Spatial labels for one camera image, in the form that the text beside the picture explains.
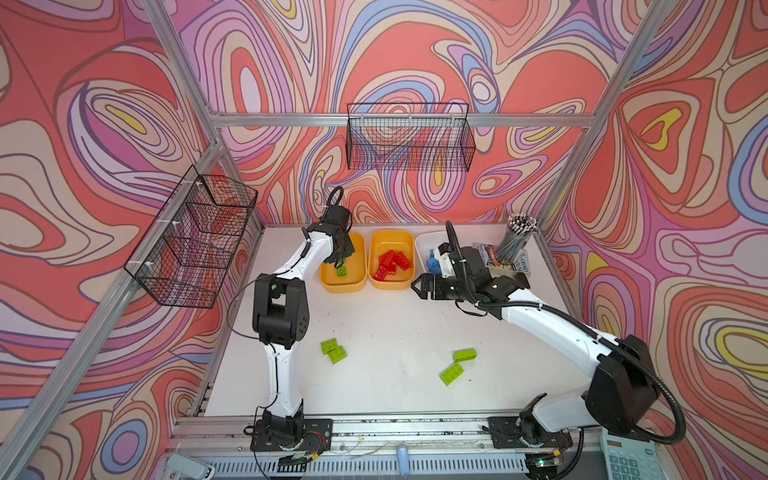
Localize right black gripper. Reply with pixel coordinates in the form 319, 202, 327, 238
410, 273, 473, 300

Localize blue lego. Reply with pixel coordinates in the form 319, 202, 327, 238
425, 250, 442, 275

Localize red lego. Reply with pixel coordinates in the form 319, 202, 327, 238
379, 249, 396, 270
373, 265, 390, 281
393, 251, 412, 271

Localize green lego small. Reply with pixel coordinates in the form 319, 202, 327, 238
453, 348, 477, 363

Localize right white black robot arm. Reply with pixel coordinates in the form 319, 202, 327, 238
411, 247, 687, 445

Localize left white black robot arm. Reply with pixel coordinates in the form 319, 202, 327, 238
252, 205, 355, 442

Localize middle yellow plastic bin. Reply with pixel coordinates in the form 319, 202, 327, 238
367, 229, 416, 290

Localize yellow plastic bin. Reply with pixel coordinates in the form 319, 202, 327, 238
367, 229, 416, 290
319, 232, 368, 294

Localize left yellow plastic bin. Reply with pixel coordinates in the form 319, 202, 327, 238
319, 232, 368, 294

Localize paperback book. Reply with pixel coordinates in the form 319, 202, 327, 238
472, 242, 530, 275

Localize white plastic bin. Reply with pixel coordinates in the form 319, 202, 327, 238
415, 231, 449, 278

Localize cup of pencils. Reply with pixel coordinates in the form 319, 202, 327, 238
495, 213, 537, 265

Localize light green calculator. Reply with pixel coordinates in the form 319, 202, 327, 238
600, 428, 665, 480

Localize back black wire basket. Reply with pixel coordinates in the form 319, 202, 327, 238
345, 101, 476, 172

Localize black wire basket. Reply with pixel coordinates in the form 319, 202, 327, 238
345, 101, 476, 172
124, 166, 258, 309

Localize left black wire basket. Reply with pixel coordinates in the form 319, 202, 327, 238
124, 166, 258, 309

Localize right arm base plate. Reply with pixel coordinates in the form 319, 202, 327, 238
481, 416, 574, 450

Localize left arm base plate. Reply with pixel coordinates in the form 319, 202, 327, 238
250, 417, 334, 453

